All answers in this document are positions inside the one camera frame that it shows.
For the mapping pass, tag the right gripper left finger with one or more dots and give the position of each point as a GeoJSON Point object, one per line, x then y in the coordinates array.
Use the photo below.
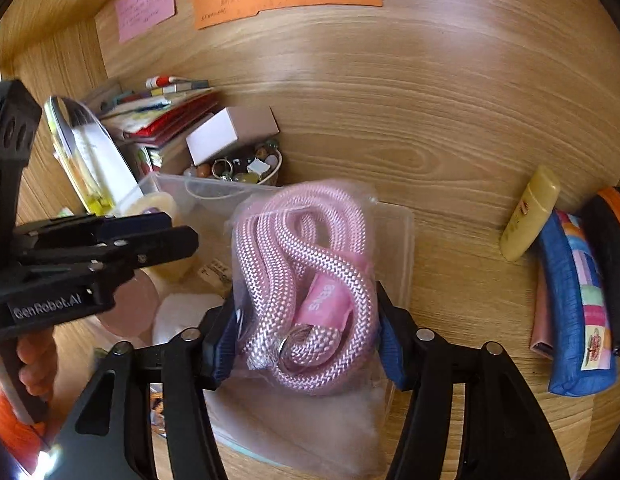
{"type": "Point", "coordinates": [109, 432]}

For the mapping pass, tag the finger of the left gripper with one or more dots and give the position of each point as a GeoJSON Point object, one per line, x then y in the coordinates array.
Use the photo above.
{"type": "Point", "coordinates": [145, 244]}
{"type": "Point", "coordinates": [115, 224]}

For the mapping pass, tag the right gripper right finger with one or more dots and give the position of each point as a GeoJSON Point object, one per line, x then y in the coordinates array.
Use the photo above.
{"type": "Point", "coordinates": [505, 432]}

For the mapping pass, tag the yellow cream jar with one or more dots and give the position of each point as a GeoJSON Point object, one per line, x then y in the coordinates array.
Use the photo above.
{"type": "Point", "coordinates": [162, 207]}

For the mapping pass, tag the pink round jar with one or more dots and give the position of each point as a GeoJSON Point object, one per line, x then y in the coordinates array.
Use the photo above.
{"type": "Point", "coordinates": [136, 304]}

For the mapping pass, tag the beige eraser block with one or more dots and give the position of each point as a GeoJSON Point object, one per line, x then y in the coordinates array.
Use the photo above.
{"type": "Point", "coordinates": [217, 275]}

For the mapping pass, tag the clear plastic storage bin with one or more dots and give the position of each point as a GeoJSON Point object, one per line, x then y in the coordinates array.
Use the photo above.
{"type": "Point", "coordinates": [307, 390]}

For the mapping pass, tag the left hand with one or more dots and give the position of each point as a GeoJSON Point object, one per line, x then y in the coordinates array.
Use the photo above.
{"type": "Point", "coordinates": [38, 352]}

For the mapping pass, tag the pink phone under pouch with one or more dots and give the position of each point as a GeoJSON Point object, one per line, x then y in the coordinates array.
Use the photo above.
{"type": "Point", "coordinates": [541, 335]}

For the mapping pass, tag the blue patchwork pouch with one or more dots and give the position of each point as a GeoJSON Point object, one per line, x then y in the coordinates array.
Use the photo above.
{"type": "Point", "coordinates": [582, 357]}

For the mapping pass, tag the stack of books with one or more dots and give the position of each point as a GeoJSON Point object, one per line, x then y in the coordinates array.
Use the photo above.
{"type": "Point", "coordinates": [150, 128]}

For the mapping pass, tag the bowl of beads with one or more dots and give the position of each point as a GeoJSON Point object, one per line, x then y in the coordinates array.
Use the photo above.
{"type": "Point", "coordinates": [258, 163]}

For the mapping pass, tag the small white cardboard box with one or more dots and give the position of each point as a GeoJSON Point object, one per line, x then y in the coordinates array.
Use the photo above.
{"type": "Point", "coordinates": [231, 128]}

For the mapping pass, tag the pink sticky note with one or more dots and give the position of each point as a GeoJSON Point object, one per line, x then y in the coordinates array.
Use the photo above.
{"type": "Point", "coordinates": [134, 17]}

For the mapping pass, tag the black orange zip case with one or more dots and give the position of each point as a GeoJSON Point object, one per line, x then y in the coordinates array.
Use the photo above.
{"type": "Point", "coordinates": [601, 224]}

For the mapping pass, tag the yellow lotion tube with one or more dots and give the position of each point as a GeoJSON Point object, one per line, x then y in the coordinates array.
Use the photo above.
{"type": "Point", "coordinates": [531, 213]}

